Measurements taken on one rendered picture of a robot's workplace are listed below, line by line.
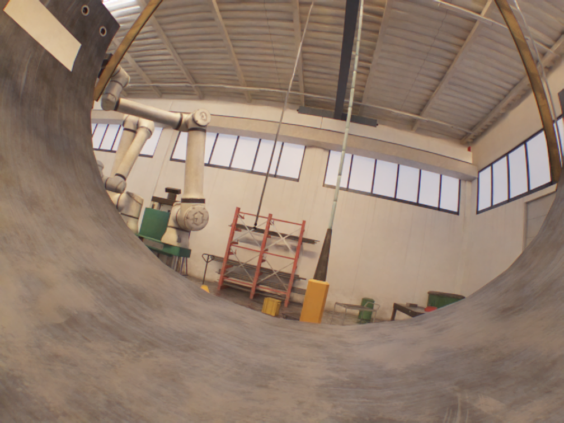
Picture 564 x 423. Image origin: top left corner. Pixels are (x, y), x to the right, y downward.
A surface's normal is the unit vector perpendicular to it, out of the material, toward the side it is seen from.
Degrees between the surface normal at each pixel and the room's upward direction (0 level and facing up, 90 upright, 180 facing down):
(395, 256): 90
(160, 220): 90
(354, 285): 90
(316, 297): 90
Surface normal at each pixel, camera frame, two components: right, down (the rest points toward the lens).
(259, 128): -0.11, -0.19
